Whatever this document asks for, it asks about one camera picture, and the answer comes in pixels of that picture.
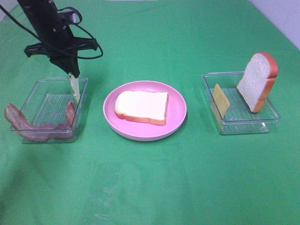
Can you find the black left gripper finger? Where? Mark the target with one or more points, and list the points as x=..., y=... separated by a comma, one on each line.
x=74, y=67
x=64, y=64

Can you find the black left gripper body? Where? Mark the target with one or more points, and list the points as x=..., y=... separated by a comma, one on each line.
x=58, y=41

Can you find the green lettuce leaf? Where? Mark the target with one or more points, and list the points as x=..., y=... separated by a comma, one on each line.
x=74, y=83

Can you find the bacon strip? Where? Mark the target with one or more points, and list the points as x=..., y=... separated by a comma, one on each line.
x=69, y=115
x=37, y=133

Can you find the bread slice with brown crust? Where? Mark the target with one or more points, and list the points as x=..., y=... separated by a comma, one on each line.
x=142, y=106

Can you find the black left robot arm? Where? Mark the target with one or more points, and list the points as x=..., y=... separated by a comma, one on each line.
x=41, y=12

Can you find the clear left plastic container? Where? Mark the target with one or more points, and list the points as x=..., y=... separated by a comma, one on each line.
x=47, y=104

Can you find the clear plastic container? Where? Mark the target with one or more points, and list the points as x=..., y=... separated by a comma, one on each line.
x=47, y=104
x=238, y=118

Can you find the pink round plate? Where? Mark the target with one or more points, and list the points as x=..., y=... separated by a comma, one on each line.
x=145, y=132

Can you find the yellow cheese slice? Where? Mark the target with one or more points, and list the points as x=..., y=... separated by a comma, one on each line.
x=221, y=100

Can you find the green tablecloth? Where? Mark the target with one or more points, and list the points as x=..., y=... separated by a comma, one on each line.
x=194, y=177

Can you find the clear right plastic container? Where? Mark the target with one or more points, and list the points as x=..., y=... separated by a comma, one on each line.
x=238, y=118

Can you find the upright bread slice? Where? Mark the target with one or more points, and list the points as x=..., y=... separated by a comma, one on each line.
x=258, y=79

